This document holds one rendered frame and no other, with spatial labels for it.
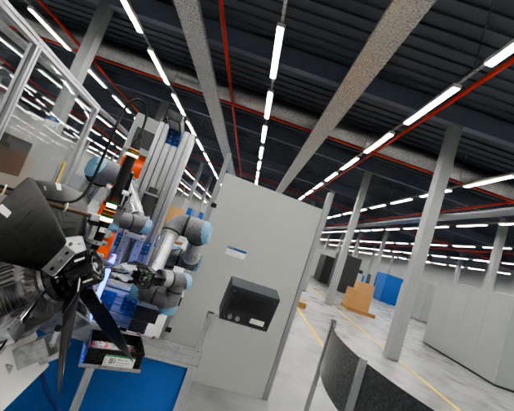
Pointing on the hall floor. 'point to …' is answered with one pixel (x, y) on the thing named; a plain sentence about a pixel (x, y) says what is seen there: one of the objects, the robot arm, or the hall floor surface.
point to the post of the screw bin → (81, 389)
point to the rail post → (184, 390)
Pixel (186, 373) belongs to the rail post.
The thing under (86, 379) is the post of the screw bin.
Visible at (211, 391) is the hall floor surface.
